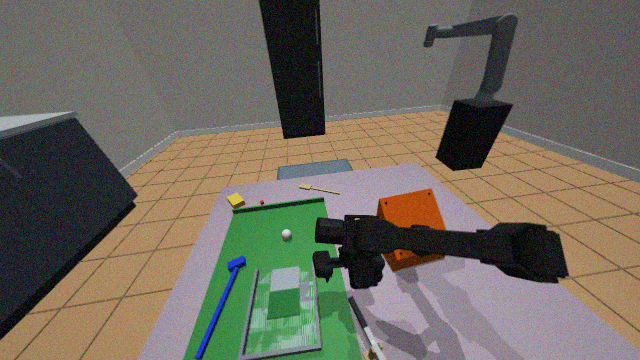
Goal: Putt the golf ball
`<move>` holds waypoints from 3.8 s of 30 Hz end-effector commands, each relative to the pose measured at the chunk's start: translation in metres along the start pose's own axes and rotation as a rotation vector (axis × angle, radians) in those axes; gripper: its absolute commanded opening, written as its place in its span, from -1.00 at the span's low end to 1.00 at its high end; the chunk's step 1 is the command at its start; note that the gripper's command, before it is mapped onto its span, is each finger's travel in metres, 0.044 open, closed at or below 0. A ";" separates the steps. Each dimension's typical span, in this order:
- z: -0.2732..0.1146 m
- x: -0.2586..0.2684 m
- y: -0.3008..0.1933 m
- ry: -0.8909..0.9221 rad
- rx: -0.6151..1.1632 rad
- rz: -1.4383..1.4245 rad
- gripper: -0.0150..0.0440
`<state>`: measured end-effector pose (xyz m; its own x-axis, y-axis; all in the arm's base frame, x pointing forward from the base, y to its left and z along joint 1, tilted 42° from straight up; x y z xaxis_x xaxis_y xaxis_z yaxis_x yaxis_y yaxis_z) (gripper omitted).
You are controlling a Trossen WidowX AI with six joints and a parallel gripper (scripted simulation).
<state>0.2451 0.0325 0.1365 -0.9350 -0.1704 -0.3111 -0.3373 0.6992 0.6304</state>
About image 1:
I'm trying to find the yellow block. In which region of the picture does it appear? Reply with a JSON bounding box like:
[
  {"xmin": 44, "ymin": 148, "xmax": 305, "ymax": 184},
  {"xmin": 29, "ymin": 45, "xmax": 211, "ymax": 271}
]
[{"xmin": 227, "ymin": 192, "xmax": 245, "ymax": 209}]

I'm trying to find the blue golf putter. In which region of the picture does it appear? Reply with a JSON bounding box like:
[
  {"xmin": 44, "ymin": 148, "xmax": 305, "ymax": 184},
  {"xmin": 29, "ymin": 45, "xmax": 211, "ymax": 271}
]
[{"xmin": 195, "ymin": 255, "xmax": 246, "ymax": 360}]

